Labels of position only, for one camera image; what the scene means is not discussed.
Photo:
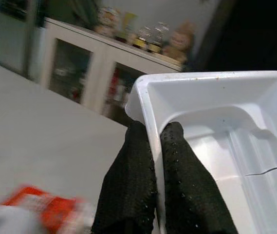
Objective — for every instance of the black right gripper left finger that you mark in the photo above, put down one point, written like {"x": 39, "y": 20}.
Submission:
{"x": 128, "y": 180}

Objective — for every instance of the red white snack packet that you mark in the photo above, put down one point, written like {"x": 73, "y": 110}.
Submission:
{"x": 48, "y": 207}

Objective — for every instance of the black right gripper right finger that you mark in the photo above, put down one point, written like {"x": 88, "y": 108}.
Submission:
{"x": 187, "y": 185}

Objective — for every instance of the yellow green carton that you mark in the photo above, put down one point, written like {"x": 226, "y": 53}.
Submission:
{"x": 127, "y": 26}

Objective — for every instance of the white plastic tray bin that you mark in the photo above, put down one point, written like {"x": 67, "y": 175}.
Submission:
{"x": 226, "y": 117}

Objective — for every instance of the white glass-door cabinet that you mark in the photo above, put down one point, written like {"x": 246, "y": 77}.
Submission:
{"x": 99, "y": 63}

